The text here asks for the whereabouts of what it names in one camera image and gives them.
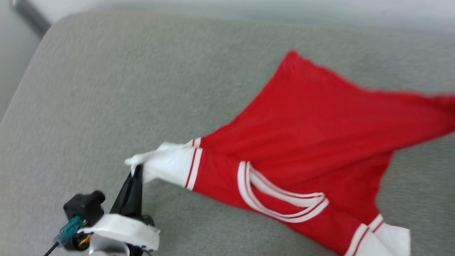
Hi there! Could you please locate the left cable with teal plug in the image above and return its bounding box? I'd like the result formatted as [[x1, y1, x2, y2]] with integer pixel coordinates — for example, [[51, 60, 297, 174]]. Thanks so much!
[[43, 216, 85, 256]]

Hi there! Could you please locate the grey fabric sofa seat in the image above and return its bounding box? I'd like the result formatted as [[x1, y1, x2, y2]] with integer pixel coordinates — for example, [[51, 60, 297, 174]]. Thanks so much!
[[0, 10, 455, 256]]

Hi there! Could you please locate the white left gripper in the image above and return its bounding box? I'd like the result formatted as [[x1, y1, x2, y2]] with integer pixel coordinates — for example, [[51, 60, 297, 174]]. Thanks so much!
[[77, 164, 161, 256]]

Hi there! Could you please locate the dark grey skirting strip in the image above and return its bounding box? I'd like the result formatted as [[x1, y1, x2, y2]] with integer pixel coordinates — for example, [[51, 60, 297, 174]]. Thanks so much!
[[10, 0, 51, 38]]

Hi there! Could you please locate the red jersey with white trim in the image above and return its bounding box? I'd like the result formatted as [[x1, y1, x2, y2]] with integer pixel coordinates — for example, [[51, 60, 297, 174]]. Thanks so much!
[[124, 50, 455, 256]]

